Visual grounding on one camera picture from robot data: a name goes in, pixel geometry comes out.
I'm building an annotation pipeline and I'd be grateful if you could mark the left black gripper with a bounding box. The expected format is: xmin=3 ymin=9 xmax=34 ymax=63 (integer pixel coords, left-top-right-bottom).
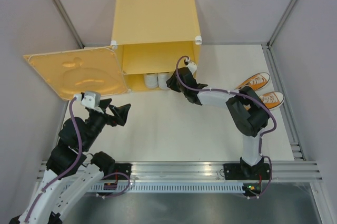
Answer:
xmin=82 ymin=98 xmax=131 ymax=150

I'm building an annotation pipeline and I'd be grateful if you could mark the white sneaker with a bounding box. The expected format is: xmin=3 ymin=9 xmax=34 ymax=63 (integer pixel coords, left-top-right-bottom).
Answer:
xmin=157 ymin=73 xmax=170 ymax=90
xmin=144 ymin=73 xmax=158 ymax=89

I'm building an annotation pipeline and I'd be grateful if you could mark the yellow cabinet door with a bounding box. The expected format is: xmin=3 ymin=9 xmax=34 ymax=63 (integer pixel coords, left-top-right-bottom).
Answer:
xmin=23 ymin=46 xmax=128 ymax=100

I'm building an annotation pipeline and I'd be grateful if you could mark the yellow plastic shoe cabinet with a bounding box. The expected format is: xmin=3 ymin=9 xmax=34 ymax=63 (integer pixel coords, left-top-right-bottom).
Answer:
xmin=110 ymin=0 xmax=202 ymax=91

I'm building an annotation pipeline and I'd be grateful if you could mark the orange canvas sneaker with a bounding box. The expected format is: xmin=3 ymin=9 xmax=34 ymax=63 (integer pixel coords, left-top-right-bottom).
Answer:
xmin=259 ymin=91 xmax=284 ymax=110
xmin=235 ymin=72 xmax=271 ymax=91

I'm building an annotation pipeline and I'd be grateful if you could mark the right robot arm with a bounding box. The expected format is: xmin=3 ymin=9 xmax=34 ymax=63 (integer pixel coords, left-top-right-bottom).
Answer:
xmin=166 ymin=67 xmax=272 ymax=180

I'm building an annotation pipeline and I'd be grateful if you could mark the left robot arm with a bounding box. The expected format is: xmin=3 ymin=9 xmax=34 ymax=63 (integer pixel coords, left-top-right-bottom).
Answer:
xmin=10 ymin=94 xmax=131 ymax=223

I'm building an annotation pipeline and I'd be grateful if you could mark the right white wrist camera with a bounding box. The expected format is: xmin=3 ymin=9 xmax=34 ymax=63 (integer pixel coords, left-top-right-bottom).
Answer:
xmin=184 ymin=58 xmax=197 ymax=75

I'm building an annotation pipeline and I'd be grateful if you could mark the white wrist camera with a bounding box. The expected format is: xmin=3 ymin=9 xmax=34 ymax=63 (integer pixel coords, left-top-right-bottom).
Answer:
xmin=184 ymin=58 xmax=197 ymax=75
xmin=73 ymin=91 xmax=103 ymax=113

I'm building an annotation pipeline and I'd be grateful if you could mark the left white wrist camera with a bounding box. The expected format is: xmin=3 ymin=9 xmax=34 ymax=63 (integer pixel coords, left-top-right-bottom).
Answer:
xmin=73 ymin=91 xmax=103 ymax=113

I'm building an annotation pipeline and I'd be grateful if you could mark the white slotted cable duct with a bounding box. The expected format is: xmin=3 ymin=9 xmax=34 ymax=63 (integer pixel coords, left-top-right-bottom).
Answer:
xmin=88 ymin=182 xmax=245 ymax=194

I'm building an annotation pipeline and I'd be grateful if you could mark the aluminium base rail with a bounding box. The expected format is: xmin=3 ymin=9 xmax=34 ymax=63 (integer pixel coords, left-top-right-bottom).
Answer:
xmin=131 ymin=161 xmax=322 ymax=182

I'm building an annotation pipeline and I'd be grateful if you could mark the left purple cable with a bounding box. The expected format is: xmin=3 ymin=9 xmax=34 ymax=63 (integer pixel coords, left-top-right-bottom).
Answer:
xmin=23 ymin=95 xmax=85 ymax=222

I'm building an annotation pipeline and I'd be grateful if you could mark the right aluminium frame post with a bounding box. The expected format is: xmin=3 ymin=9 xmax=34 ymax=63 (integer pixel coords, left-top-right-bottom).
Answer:
xmin=266 ymin=0 xmax=299 ymax=49

